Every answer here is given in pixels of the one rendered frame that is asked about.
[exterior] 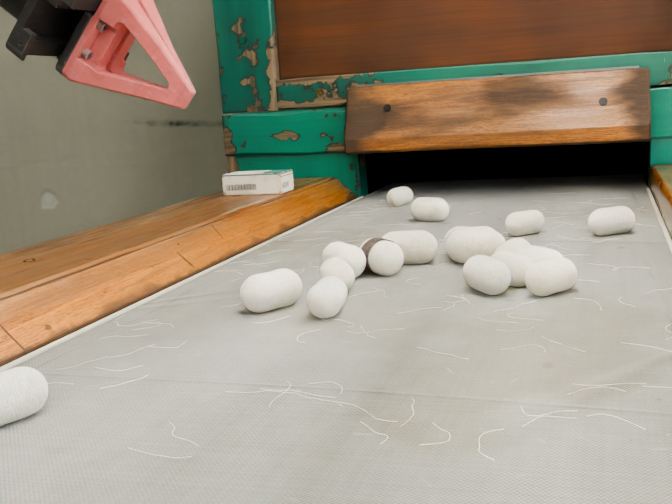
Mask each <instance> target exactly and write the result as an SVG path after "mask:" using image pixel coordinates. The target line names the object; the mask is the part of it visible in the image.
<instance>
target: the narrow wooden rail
mask: <svg viewBox="0 0 672 504"><path fill-rule="evenodd" d="M650 191H651V193H652V196H653V198H654V200H655V203H656V205H657V207H658V210H659V212H660V214H661V217H662V219H663V221H664V224H665V226H666V228H667V231H668V233H669V236H670V238H671V240H672V164H659V165H652V166H651V167H650Z"/></svg>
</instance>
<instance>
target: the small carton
mask: <svg viewBox="0 0 672 504"><path fill-rule="evenodd" d="M222 186H223V195H224V196H232V195H264V194H282V193H285V192H288V191H291V190H294V182H293V170H292V169H285V170H260V171H236V172H232V173H228V174H224V175H222Z"/></svg>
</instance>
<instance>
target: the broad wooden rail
mask: <svg viewBox="0 0 672 504"><path fill-rule="evenodd" d="M293 182H294V190H291V191H288V192H285V193H282V194H264V195H232V196H224V195H223V191H220V192H217V193H213V194H210V195H206V196H203V197H199V198H196V199H192V200H189V201H185V202H182V203H178V204H175V205H171V206H168V207H164V208H161V209H158V210H154V211H151V212H147V213H144V214H140V215H137V216H133V217H130V218H126V219H123V220H119V221H116V222H112V223H109V224H105V225H102V226H98V227H95V228H91V229H88V230H84V231H81V232H77V233H74V234H70V235H67V236H64V237H60V238H57V239H53V240H50V241H46V242H43V243H39V244H36V245H32V246H29V247H25V248H22V249H18V250H15V251H11V252H8V253H4V254H1V255H0V367H2V366H4V365H6V364H8V363H10V362H12V361H14V360H16V359H19V358H21V357H23V356H25V355H27V354H29V353H31V352H33V351H36V350H38V349H40V348H42V347H44V346H46V345H48V344H50V343H52V342H55V341H57V340H59V339H61V338H63V337H65V336H67V335H69V334H71V333H74V332H76V331H78V330H80V329H82V328H84V327H86V326H88V325H90V324H93V323H95V322H97V321H99V320H101V319H103V318H105V317H107V316H109V315H112V314H114V313H116V312H118V311H120V310H122V309H124V308H126V307H128V306H131V305H133V304H135V303H137V302H139V301H141V300H143V299H145V298H147V297H150V296H152V295H154V294H156V293H158V292H160V291H162V290H164V289H166V288H169V287H171V286H173V285H175V284H177V283H179V282H181V281H183V280H185V279H188V278H190V277H192V276H194V275H196V274H198V273H200V272H202V271H204V270H207V269H209V268H211V267H213V266H215V265H217V264H219V263H221V262H223V261H226V260H228V259H230V258H232V257H234V256H236V255H238V254H240V253H242V252H245V251H247V250H249V249H251V248H253V247H255V246H257V245H259V244H261V243H264V242H266V241H268V240H270V239H272V238H274V237H276V236H278V235H280V234H283V233H285V232H287V231H289V230H291V229H293V228H295V227H297V226H299V225H302V224H304V223H306V222H308V221H310V220H312V219H314V218H316V217H318V216H321V215H323V214H325V213H327V212H329V211H331V210H333V209H335V208H337V207H340V206H342V205H344V204H346V203H348V202H350V201H352V200H354V199H356V198H357V196H356V195H355V194H354V193H353V192H352V191H351V190H350V189H349V188H347V187H346V186H345V185H344V184H343V183H342V182H341V181H340V180H339V179H338V178H334V177H311V178H293Z"/></svg>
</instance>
